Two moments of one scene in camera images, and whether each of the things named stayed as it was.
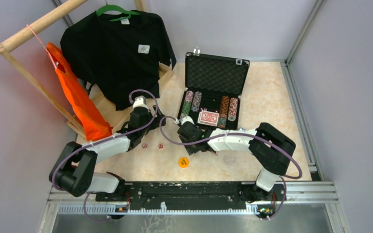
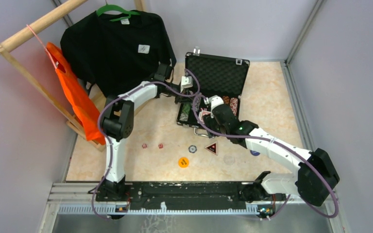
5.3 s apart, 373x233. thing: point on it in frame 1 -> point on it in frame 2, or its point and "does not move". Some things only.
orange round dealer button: [183, 162] does not move
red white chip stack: [232, 109] does not move
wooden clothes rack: [116, 120] does not move
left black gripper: [144, 120] -> [180, 95]
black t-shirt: [122, 58] does not move
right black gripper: [192, 149] -> [212, 111]
